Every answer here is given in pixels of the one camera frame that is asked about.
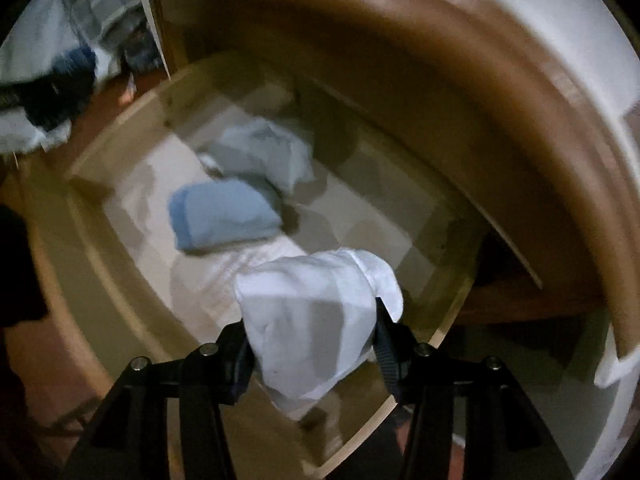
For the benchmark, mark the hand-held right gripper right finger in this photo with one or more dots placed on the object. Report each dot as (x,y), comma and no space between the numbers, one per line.
(390,360)

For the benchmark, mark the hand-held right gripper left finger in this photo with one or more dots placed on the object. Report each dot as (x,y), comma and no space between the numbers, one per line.
(240,365)

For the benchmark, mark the navy patterned underwear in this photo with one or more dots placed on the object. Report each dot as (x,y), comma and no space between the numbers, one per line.
(75,62)

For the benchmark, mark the large white underwear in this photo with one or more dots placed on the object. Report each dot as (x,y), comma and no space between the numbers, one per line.
(310,320)

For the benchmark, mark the wooden drawer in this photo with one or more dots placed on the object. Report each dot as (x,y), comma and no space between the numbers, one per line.
(125,285)

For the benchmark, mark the pale grey-blue underwear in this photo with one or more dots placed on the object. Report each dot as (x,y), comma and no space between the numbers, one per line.
(265,152)

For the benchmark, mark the checkered drawer liner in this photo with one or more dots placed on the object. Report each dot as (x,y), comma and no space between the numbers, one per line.
(145,195)

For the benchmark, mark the orange scrap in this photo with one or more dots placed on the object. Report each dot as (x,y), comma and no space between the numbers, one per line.
(131,87)

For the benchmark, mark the dark blue patterned bag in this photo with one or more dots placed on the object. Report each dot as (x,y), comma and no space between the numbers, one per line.
(140,45)

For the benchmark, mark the grey plaid cloth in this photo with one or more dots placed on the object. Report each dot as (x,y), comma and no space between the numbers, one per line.
(100,5)

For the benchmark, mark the wooden nightstand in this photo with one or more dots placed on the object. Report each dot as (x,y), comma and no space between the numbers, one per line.
(450,60)

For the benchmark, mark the dotted white cloth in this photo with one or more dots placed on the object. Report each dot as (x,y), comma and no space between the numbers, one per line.
(575,35)

